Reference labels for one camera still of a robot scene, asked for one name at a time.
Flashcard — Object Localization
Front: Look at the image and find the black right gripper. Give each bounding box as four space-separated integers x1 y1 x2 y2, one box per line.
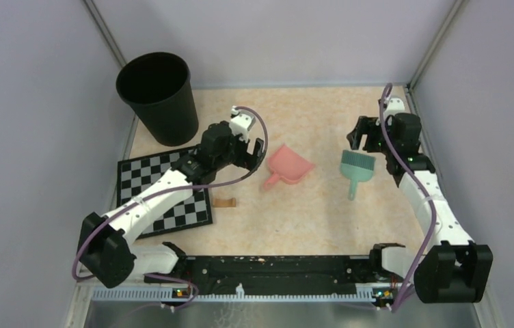
347 116 397 156

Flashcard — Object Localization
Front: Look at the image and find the green hand brush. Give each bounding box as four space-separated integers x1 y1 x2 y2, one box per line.
340 150 375 201

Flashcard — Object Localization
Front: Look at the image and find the pink plastic dustpan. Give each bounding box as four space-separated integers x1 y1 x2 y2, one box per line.
262 144 315 190

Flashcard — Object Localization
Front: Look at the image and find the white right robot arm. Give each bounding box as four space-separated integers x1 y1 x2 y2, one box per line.
342 113 493 304

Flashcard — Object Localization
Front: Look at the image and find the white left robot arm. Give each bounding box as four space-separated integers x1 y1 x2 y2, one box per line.
72 121 269 288

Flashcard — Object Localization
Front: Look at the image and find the brown curved wooden piece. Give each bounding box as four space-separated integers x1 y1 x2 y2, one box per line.
213 198 236 208

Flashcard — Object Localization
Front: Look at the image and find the black plastic trash bin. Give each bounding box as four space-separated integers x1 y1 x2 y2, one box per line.
116 52 199 147

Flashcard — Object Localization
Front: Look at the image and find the black and grey checkerboard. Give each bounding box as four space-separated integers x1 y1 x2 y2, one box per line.
116 146 213 239

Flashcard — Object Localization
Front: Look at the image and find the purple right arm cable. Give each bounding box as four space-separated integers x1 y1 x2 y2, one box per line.
378 83 438 313

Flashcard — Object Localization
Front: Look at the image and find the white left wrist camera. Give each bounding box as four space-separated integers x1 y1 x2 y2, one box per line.
229 107 255 139

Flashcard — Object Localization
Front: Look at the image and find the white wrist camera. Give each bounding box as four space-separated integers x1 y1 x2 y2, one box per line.
382 96 406 119
229 107 255 139

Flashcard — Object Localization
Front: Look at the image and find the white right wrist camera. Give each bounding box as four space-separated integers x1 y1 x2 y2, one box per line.
382 96 406 119

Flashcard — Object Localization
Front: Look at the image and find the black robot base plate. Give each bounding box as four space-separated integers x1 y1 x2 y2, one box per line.
169 256 403 296

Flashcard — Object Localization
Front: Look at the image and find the grey slotted cable duct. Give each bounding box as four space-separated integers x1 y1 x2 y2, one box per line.
92 287 375 303

